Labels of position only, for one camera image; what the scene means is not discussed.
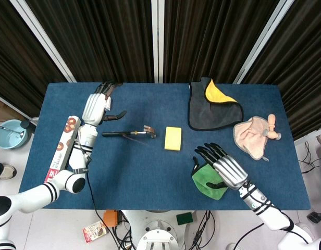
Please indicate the long white box, red print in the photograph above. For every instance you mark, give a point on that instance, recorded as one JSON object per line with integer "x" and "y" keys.
{"x": 62, "y": 148}

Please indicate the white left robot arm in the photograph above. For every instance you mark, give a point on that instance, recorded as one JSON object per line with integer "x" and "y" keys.
{"x": 32, "y": 195}

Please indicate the dark pleated curtain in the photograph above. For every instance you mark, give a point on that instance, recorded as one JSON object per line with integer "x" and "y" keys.
{"x": 98, "y": 39}

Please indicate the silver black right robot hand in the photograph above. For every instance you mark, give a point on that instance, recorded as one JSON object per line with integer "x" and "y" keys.
{"x": 229, "y": 169}

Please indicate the snack packet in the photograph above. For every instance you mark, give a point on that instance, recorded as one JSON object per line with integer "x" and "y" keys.
{"x": 94, "y": 232}

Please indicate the pink cloth with grey edge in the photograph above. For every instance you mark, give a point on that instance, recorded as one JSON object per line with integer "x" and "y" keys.
{"x": 250, "y": 138}

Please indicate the blue table mat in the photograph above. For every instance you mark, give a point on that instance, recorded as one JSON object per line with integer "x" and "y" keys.
{"x": 150, "y": 177}

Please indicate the beige shoe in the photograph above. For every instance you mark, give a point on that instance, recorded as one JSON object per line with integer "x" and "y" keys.
{"x": 8, "y": 172}

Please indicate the metal ladle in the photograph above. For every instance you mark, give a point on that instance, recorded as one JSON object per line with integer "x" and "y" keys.
{"x": 9, "y": 129}

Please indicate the white frame post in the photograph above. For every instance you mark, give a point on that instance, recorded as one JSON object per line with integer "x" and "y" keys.
{"x": 264, "y": 39}
{"x": 43, "y": 39}
{"x": 158, "y": 39}

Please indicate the dark green rectangular block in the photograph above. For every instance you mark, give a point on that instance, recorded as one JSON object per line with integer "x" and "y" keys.
{"x": 184, "y": 218}

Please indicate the light blue plastic basin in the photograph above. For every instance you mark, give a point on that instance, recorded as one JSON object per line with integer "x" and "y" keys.
{"x": 8, "y": 140}

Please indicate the yellow sponge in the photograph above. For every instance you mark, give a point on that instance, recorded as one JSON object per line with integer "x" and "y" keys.
{"x": 173, "y": 138}

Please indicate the green microfibre cloth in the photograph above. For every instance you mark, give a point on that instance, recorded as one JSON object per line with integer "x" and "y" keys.
{"x": 204, "y": 179}

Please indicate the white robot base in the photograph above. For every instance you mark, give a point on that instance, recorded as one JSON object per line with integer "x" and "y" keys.
{"x": 156, "y": 234}

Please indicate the orange box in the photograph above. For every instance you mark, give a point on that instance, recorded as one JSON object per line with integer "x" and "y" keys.
{"x": 110, "y": 218}

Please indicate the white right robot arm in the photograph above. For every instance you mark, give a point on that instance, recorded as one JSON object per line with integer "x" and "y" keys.
{"x": 270, "y": 216}

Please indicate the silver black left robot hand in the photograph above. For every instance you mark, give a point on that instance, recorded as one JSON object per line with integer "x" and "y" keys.
{"x": 95, "y": 106}

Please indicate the grey cloth with yellow lining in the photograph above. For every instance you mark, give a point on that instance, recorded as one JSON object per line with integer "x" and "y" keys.
{"x": 210, "y": 114}

